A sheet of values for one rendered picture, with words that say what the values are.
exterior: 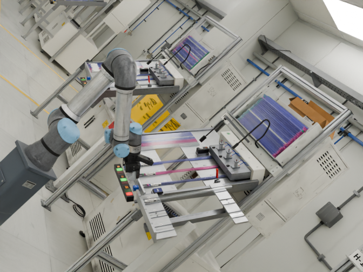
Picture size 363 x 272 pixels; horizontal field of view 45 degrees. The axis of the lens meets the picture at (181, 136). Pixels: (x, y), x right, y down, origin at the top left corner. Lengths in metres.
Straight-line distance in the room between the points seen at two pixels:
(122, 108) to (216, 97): 2.06
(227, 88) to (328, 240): 1.59
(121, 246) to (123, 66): 1.29
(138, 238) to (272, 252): 1.77
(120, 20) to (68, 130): 5.00
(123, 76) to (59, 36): 4.90
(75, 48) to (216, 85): 3.43
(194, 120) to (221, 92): 0.36
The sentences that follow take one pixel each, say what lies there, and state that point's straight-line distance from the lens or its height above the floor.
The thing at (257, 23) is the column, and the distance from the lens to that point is 5.96.
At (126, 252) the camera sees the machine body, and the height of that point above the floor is 0.33.
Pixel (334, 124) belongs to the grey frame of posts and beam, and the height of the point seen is 1.78.
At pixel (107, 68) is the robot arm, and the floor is 1.07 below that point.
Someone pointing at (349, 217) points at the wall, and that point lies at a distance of 4.07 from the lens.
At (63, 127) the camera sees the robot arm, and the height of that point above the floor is 0.76.
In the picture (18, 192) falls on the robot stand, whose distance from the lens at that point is 2.14.
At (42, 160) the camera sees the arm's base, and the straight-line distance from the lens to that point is 2.07.
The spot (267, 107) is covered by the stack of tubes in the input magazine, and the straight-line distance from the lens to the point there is 2.95.
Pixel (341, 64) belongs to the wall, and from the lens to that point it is 5.26.
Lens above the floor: 1.31
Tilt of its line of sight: 5 degrees down
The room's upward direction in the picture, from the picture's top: 48 degrees clockwise
